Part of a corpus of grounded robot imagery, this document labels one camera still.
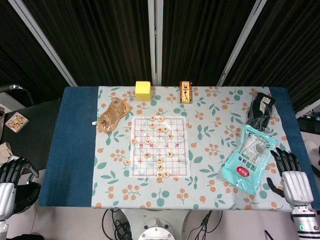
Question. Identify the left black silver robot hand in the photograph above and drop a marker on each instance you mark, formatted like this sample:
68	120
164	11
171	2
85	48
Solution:
6	197

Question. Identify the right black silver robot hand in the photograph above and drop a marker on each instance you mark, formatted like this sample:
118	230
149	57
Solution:
297	187

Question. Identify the round wooden chess piece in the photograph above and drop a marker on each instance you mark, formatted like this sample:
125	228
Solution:
160	160
166	174
152	125
170	154
161	119
134	141
164	129
127	162
147	141
159	130
152	118
160	167
160	175
147	155
170	136

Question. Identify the grey round robot base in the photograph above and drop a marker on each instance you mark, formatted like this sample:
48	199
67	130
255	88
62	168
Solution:
156	230

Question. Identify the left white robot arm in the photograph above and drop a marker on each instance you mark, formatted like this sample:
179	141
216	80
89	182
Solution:
2	230

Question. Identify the small box of chess pieces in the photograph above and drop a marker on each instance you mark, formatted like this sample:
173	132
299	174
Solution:
16	121

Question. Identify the paper Chinese chess board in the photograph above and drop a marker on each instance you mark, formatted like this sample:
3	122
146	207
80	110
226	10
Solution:
175	165

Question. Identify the brown cardboard box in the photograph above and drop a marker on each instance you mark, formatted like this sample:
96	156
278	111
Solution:
6	151

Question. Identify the teal cloth package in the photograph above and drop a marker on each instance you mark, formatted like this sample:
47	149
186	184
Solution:
250	160

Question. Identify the blue table cover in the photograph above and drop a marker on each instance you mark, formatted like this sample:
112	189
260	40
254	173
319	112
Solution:
72	150

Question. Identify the black gloves in plastic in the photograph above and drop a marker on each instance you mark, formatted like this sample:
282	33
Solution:
261	110

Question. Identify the floral patterned tablecloth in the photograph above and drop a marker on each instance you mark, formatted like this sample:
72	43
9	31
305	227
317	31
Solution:
205	125

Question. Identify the brown liquid refill pouch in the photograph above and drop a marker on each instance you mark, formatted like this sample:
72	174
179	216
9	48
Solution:
113	115

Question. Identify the red yellow portrait box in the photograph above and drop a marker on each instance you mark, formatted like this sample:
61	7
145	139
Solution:
185	92

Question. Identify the yellow cube block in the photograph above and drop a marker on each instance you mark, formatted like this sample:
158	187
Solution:
142	90

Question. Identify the white partition frame post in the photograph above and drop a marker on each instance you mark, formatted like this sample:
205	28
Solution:
42	40
155	42
241	42

